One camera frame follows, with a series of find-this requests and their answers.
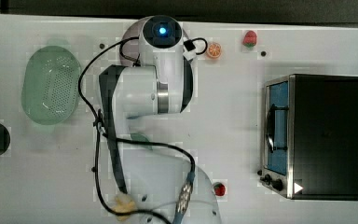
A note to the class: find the red strawberry toy near oven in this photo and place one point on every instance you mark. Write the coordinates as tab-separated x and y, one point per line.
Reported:
219	189

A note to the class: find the yellow banana toy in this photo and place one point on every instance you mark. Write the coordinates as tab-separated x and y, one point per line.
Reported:
124	203

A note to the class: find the silver toaster oven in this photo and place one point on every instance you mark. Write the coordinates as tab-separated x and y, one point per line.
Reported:
310	137

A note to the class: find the green perforated colander basket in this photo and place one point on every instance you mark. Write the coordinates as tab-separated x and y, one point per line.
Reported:
49	93

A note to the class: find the orange slice toy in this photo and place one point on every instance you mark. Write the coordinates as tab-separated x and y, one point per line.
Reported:
214	50

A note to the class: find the green small cup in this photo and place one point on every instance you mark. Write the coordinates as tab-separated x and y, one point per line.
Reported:
140	140

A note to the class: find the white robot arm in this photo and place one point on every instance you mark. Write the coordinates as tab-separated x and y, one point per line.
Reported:
158	183

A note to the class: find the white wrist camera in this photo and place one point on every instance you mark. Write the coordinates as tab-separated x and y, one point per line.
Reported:
189	50

